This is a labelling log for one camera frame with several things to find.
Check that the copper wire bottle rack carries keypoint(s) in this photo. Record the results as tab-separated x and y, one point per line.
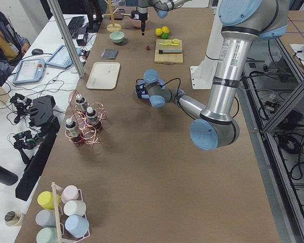
89	133

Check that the black stand device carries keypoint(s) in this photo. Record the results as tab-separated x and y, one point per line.
35	149

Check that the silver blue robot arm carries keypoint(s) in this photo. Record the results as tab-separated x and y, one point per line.
243	22
161	7

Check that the dark bottle rear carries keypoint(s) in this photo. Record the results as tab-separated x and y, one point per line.
81	102

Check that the black flask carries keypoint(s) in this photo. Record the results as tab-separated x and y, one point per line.
7	177

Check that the pink cup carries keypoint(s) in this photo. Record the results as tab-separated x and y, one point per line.
69	193

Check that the black power adapter box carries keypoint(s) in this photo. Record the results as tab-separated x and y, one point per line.
82	36

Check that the black computer mouse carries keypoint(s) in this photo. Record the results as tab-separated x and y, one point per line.
37	51

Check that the dark bottle front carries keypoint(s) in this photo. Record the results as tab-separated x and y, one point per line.
73	132

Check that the yellow cup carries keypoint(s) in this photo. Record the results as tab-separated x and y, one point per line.
45	200

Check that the light blue cup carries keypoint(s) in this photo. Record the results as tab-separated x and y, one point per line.
77	226

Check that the lemon half slice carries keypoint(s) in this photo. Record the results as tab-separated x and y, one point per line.
172	41

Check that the mint green bowl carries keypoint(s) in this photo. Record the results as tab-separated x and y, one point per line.
117	37

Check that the wooden mug tree stand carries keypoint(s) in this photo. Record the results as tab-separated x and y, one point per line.
113	27

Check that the aluminium frame post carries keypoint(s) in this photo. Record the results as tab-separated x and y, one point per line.
59	18

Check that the grey folded cloth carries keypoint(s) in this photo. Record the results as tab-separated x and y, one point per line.
109	54

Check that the white cup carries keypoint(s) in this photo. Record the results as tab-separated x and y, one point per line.
75	207

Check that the yellow lemon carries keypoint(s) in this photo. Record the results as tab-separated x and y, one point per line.
165	29
158	32

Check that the seated person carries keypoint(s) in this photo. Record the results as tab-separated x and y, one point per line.
12	48

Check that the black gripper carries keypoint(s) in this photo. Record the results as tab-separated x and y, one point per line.
139	92
142	15

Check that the grey cup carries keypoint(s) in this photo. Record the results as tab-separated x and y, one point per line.
45	218

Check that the beige rectangular tray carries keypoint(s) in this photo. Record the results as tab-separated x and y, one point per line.
103	76

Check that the dark bottle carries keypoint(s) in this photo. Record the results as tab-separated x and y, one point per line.
81	102
73	132
93	119

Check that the dark bottle middle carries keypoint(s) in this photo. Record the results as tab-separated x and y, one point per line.
93	119

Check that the wooden cutting board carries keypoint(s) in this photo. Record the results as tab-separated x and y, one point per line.
168	58

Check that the black keyboard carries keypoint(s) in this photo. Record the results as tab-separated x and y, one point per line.
74	25

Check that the white wire cup rack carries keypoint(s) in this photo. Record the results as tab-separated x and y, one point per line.
62	234

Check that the blue teach pendant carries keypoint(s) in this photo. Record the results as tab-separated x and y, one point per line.
29	71

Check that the black handled knife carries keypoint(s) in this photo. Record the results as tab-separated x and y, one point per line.
169	51

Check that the pale green cup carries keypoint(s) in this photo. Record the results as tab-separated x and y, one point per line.
47	235

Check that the pink bowl of ice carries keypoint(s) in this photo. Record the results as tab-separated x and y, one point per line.
136	22

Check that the green lime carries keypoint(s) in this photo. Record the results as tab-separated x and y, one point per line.
164	36

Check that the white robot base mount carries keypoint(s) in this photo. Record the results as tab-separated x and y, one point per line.
202	75

